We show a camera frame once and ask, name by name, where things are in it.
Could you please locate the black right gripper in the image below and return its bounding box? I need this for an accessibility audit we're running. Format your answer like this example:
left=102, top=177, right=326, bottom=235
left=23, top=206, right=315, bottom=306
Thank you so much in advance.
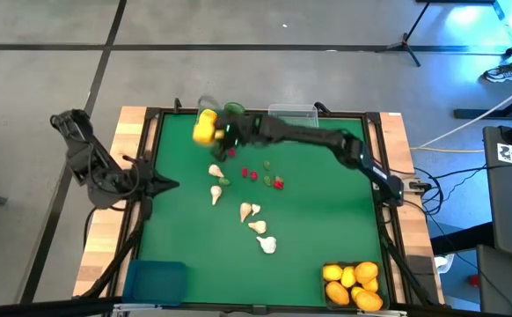
left=214, top=109, right=264, bottom=162

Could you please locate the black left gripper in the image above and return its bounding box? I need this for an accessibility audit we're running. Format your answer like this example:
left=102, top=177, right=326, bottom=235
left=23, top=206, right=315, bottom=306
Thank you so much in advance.
left=123, top=156, right=180, bottom=202

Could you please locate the large yellow bell pepper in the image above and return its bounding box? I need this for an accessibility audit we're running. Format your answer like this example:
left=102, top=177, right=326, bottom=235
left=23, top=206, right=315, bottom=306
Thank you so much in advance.
left=199, top=108, right=220, bottom=126
left=192, top=119, right=217, bottom=147

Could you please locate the large green bell pepper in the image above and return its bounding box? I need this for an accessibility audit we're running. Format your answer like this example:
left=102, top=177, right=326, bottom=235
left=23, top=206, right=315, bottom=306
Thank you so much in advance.
left=223, top=101, right=246, bottom=116

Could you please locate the teal plastic bin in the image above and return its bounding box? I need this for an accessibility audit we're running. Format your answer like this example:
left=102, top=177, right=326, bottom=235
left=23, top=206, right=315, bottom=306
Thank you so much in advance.
left=195, top=94, right=245, bottom=142

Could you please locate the clear plastic bin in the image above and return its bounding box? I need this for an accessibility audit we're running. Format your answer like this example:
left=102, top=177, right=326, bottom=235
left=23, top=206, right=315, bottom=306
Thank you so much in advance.
left=267, top=103, right=320, bottom=131

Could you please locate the black diagonal strut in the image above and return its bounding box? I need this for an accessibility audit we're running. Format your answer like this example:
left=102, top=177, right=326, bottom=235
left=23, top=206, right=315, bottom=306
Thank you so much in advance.
left=79, top=206, right=148, bottom=300
left=379, top=219, right=437, bottom=306

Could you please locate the blue plastic bin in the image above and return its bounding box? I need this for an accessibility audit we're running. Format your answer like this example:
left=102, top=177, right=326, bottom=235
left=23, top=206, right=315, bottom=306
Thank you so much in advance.
left=121, top=259, right=188, bottom=307

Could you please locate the green table mat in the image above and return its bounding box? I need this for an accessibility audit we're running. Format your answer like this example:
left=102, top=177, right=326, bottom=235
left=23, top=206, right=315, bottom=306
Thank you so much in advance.
left=137, top=113, right=384, bottom=307

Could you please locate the black gantry bar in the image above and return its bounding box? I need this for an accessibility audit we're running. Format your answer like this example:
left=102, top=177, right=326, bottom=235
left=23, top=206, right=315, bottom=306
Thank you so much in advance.
left=0, top=295, right=123, bottom=317

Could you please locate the black tripod stand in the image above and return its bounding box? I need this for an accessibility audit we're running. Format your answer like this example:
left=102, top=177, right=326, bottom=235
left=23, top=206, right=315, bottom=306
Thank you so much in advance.
left=373, top=0, right=434, bottom=68

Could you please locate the smoky grey plastic bin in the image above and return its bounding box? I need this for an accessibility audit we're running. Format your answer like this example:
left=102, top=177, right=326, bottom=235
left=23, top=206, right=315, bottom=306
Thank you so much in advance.
left=321, top=260, right=391, bottom=311

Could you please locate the black desk foot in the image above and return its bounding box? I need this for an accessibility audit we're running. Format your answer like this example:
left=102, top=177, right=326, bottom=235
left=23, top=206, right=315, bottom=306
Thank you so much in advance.
left=452, top=85, right=512, bottom=121

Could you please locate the white plastic object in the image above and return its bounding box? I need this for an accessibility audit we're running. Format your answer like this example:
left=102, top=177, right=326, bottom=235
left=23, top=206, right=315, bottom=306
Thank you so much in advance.
left=434, top=254, right=455, bottom=272

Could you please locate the person's shoe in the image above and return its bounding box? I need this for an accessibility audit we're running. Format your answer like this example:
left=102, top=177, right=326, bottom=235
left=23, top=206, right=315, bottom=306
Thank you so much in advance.
left=483, top=63, right=512, bottom=84

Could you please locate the dark grey side cart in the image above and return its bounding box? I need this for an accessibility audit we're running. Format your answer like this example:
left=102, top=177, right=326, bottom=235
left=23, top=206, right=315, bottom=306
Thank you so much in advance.
left=482, top=125, right=512, bottom=261

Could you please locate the black metal table frame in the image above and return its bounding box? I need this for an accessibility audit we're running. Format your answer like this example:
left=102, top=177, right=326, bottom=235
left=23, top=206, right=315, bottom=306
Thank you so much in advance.
left=108, top=97, right=411, bottom=316

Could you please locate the white cable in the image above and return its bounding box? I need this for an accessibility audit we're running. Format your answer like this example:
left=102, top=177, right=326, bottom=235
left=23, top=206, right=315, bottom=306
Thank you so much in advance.
left=409, top=77, right=512, bottom=151

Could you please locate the yellow cable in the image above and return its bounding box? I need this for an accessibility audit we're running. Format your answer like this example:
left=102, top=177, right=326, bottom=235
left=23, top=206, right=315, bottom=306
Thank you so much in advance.
left=409, top=146, right=486, bottom=155

